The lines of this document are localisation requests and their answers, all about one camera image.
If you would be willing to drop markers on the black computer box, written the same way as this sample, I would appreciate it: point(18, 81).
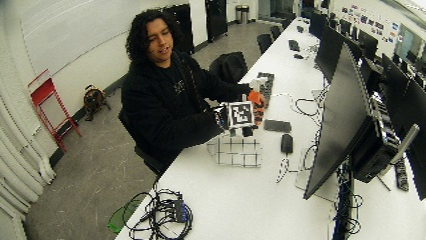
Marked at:
point(372, 150)

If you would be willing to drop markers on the large black monitor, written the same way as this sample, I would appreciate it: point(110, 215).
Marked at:
point(339, 126)

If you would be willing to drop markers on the green translucent plastic piece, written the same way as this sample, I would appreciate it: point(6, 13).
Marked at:
point(118, 216)

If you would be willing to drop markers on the white cube with black markers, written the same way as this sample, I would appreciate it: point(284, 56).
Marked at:
point(240, 114)

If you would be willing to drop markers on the white pleated curtain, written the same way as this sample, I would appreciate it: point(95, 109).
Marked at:
point(19, 160)

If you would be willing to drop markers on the brown backpack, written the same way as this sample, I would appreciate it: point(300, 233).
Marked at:
point(93, 100)

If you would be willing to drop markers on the silver trash bin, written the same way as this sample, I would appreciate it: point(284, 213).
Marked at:
point(242, 14)

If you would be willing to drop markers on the black computer mouse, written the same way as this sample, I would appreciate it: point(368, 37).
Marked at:
point(298, 56)
point(286, 143)

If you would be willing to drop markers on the black office chair with bag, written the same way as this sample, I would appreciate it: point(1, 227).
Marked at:
point(227, 66)

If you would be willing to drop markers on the white wall board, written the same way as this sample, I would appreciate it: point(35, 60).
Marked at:
point(74, 33)

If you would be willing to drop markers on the red metal step stool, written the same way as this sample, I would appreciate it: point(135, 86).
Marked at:
point(43, 95)

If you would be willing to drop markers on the person in black hoodie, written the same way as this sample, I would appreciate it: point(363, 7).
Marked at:
point(163, 100)

